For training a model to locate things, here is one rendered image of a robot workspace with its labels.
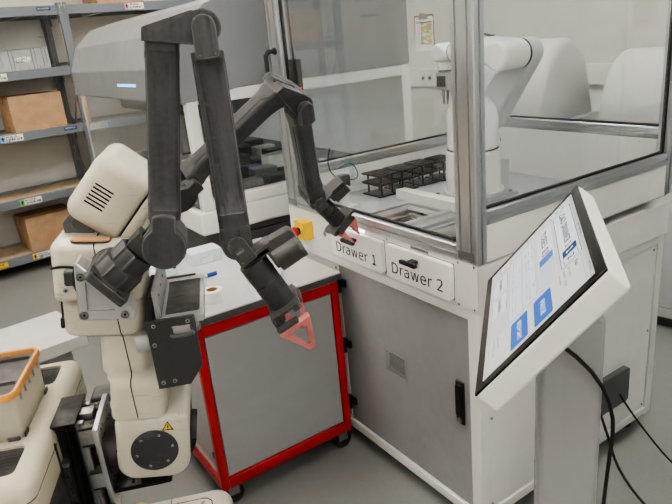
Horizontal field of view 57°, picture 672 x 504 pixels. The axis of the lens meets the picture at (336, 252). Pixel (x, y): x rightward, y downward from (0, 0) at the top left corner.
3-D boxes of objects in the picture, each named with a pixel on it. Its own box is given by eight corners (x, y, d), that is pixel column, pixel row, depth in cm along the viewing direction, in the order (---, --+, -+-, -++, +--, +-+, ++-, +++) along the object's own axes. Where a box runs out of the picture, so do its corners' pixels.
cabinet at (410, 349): (485, 545, 197) (481, 316, 171) (313, 407, 279) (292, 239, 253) (653, 425, 245) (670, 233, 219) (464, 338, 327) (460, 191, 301)
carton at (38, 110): (15, 134, 478) (6, 97, 469) (4, 132, 501) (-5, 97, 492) (68, 126, 502) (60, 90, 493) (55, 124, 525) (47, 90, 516)
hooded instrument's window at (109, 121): (200, 212, 266) (182, 104, 251) (95, 165, 408) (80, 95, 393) (405, 163, 324) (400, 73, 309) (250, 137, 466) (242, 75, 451)
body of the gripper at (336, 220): (356, 213, 201) (342, 199, 197) (337, 238, 199) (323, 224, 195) (345, 209, 206) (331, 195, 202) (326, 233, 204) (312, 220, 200)
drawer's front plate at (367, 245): (382, 273, 203) (380, 242, 199) (333, 253, 226) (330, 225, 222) (386, 272, 204) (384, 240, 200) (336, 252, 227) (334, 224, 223)
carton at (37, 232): (32, 253, 502) (23, 219, 493) (21, 245, 525) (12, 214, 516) (82, 239, 526) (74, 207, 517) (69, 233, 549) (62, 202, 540)
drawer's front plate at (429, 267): (450, 301, 178) (449, 265, 174) (386, 276, 201) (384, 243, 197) (454, 299, 179) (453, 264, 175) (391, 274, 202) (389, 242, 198)
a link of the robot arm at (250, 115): (273, 56, 153) (295, 77, 148) (298, 87, 165) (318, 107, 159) (144, 181, 156) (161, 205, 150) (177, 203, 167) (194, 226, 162)
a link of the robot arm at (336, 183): (297, 188, 192) (312, 205, 187) (324, 162, 191) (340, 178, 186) (314, 203, 202) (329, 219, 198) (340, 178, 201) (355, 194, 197)
